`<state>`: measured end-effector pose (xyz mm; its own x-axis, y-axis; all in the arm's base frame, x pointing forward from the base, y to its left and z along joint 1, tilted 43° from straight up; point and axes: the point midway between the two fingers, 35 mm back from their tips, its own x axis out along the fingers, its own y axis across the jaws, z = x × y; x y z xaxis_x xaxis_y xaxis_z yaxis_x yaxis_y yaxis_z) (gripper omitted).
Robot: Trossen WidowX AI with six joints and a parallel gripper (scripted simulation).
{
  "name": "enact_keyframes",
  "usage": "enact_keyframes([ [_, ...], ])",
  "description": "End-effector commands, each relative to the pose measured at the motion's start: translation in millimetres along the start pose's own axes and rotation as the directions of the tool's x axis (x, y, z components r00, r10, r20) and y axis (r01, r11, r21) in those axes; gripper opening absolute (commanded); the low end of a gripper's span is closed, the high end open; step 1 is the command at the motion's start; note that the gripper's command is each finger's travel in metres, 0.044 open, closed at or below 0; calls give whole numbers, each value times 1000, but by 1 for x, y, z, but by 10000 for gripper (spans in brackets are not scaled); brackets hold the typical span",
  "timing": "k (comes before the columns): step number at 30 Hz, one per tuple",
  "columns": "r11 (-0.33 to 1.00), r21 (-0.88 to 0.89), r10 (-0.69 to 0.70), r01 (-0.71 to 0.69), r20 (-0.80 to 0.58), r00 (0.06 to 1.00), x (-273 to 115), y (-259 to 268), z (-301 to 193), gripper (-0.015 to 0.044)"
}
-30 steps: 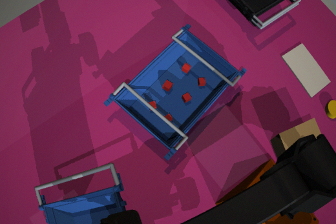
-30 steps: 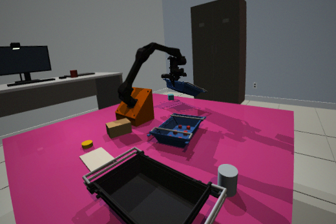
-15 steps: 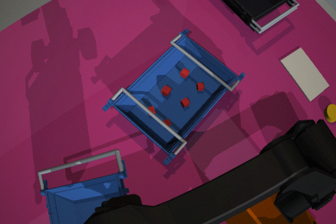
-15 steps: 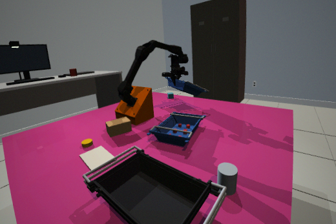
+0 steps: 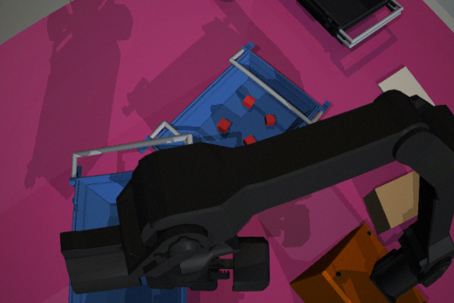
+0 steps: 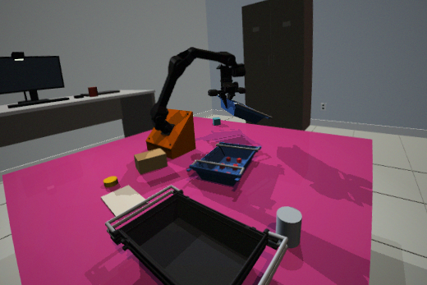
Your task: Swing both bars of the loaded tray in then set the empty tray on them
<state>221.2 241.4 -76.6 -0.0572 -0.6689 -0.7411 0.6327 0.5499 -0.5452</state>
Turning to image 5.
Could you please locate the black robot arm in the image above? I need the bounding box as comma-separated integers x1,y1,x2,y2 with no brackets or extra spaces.
59,89,454,303

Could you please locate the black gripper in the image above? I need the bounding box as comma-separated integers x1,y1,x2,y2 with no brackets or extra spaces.
146,237,270,292

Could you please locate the blue plastic tray with grey wire bars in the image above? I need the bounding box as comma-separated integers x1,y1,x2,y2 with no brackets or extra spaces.
68,133,193,303

